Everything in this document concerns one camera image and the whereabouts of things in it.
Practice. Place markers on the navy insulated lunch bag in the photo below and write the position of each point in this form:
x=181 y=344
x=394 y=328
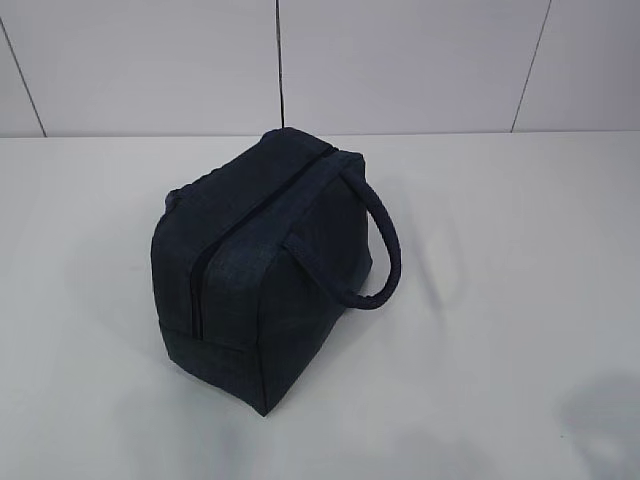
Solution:
x=254 y=262

